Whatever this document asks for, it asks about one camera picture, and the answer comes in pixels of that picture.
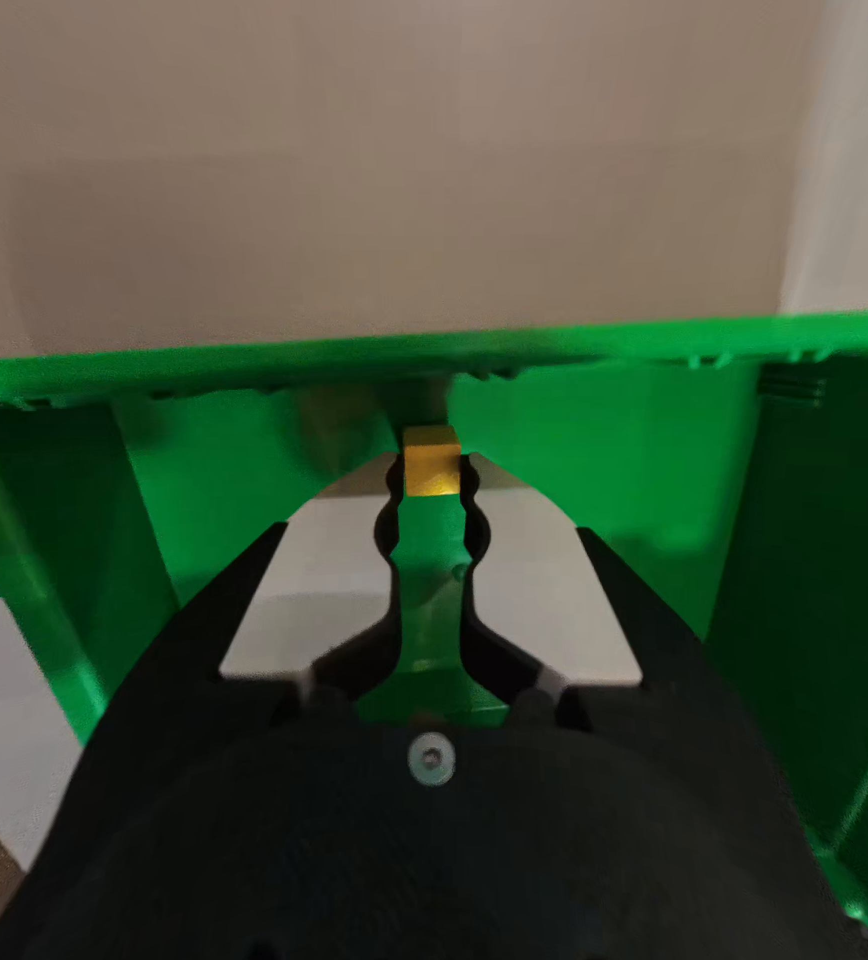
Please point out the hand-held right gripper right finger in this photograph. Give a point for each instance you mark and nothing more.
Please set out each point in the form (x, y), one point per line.
(554, 600)

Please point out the green plastic bin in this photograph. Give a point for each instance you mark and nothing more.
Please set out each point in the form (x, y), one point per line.
(629, 465)

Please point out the yellow cube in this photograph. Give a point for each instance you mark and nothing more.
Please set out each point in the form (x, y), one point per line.
(432, 465)

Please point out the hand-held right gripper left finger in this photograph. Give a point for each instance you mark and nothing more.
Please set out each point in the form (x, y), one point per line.
(291, 592)

